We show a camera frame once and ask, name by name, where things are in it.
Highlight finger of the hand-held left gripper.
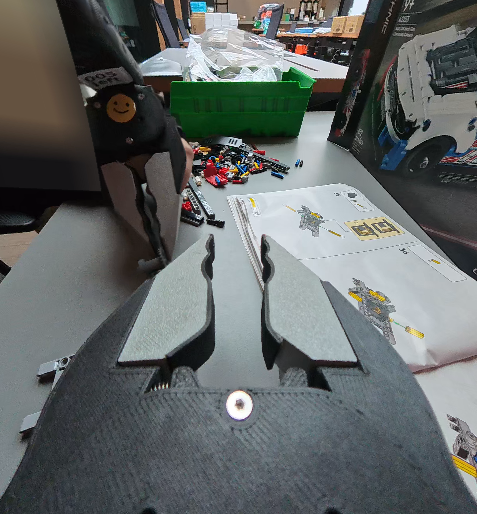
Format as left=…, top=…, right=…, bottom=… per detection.
left=101, top=160, right=167, bottom=262
left=144, top=151, right=183, bottom=260

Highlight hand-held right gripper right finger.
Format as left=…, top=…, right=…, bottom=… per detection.
left=260, top=234, right=359, bottom=372

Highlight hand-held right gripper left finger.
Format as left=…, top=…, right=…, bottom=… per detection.
left=117, top=234, right=217, bottom=372

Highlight dark grey lego gear housing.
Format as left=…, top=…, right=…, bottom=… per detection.
left=138, top=257, right=167, bottom=275

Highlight long dark grey lego beam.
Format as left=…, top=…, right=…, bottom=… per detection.
left=188, top=177, right=216, bottom=219

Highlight lego instruction booklet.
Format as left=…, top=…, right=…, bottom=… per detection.
left=226, top=183, right=477, bottom=514

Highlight pile of small lego pieces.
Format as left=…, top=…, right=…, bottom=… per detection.
left=182, top=136, right=304, bottom=189

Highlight lego set box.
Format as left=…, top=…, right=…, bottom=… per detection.
left=328, top=0, right=477, bottom=294

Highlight person's left hand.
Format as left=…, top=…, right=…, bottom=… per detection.
left=181, top=138, right=195, bottom=183

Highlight green plastic bin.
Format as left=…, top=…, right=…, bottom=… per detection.
left=169, top=66, right=316, bottom=139

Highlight black mesh chair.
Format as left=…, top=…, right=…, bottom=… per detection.
left=152, top=0, right=191, bottom=49
left=264, top=3, right=285, bottom=41

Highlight clear plastic bags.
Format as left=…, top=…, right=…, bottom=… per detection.
left=184, top=28, right=285, bottom=83

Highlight black office chair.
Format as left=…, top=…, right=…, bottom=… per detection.
left=0, top=209, right=40, bottom=306

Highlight stack of white boxes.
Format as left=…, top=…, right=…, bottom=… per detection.
left=204, top=12, right=239, bottom=31

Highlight light grey lego frame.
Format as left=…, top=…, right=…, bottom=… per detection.
left=19, top=353, right=76, bottom=434

